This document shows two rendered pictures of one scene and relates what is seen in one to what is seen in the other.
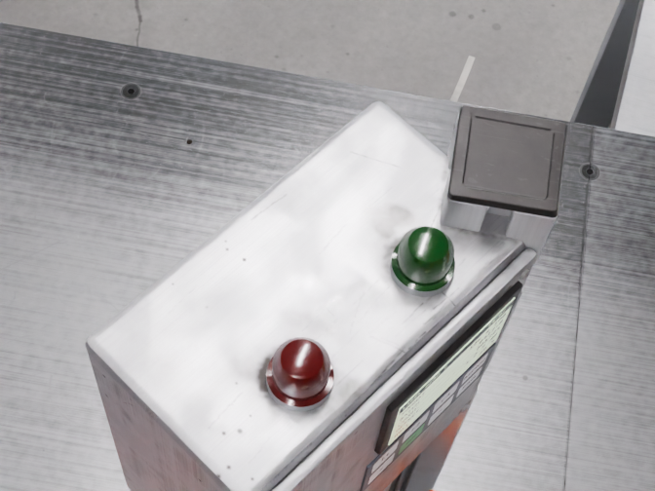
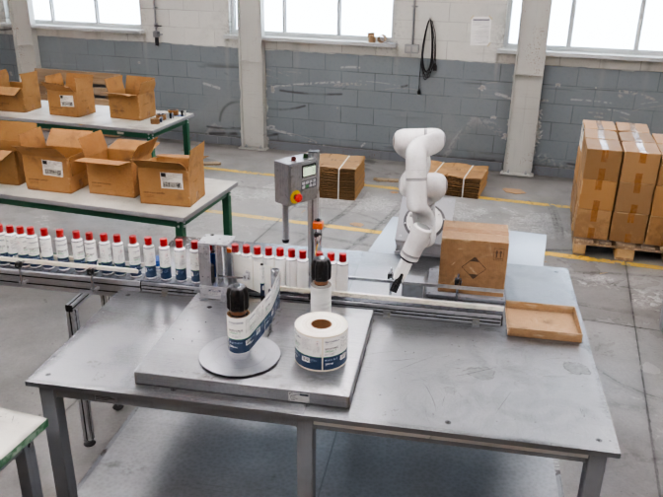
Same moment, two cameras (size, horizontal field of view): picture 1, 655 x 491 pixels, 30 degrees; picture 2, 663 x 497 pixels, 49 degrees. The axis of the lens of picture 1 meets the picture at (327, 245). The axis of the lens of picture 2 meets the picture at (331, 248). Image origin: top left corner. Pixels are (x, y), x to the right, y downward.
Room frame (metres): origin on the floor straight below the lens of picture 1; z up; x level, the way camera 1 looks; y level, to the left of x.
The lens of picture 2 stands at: (-2.80, -0.50, 2.33)
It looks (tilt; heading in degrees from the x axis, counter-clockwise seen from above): 23 degrees down; 7
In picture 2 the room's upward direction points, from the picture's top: 1 degrees clockwise
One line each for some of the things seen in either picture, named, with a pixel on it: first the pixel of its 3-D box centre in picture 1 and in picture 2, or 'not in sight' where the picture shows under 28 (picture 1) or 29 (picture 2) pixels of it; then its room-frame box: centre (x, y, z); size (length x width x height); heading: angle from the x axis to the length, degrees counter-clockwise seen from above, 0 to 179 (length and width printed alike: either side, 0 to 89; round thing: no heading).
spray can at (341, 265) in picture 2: not in sight; (342, 274); (0.12, -0.22, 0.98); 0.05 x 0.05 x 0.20
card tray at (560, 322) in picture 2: not in sight; (542, 320); (0.07, -1.10, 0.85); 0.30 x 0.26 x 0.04; 87
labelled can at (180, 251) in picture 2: not in sight; (180, 260); (0.16, 0.53, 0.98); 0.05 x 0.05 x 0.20
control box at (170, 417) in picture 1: (313, 376); (296, 179); (0.22, 0.00, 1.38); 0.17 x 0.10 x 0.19; 142
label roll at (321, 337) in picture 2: not in sight; (321, 340); (-0.42, -0.20, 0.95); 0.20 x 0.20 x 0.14
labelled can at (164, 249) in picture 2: not in sight; (165, 258); (0.17, 0.61, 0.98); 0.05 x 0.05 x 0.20
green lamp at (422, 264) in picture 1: (425, 255); not in sight; (0.23, -0.04, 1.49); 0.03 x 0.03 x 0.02
